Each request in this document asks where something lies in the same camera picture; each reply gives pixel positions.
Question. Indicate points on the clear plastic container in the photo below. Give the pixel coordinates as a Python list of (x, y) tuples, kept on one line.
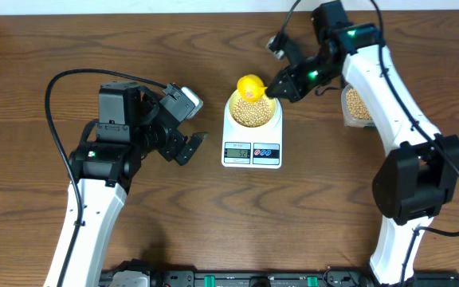
[(348, 119)]

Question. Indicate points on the soybeans in bowl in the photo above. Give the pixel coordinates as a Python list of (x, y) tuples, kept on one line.
[(252, 114)]

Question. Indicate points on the soybeans in container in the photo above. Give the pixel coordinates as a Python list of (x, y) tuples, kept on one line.
[(356, 106)]

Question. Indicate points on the white digital kitchen scale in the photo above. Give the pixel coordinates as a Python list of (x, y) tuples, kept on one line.
[(253, 147)]

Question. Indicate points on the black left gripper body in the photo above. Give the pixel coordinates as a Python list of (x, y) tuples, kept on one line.
[(152, 131)]

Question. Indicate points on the pale yellow bowl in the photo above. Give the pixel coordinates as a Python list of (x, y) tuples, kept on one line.
[(236, 96)]

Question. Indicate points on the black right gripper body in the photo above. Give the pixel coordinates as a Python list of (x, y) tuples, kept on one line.
[(314, 72)]

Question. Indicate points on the soybeans in scoop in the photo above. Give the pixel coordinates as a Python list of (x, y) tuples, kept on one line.
[(249, 96)]

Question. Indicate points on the yellow measuring scoop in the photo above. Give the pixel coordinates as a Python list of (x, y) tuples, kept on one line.
[(251, 83)]

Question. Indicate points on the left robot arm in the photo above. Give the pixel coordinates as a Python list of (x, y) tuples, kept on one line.
[(133, 121)]

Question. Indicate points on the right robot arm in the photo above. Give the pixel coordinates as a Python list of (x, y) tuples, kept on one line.
[(421, 168)]

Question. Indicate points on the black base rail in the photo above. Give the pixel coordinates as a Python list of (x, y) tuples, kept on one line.
[(139, 273)]

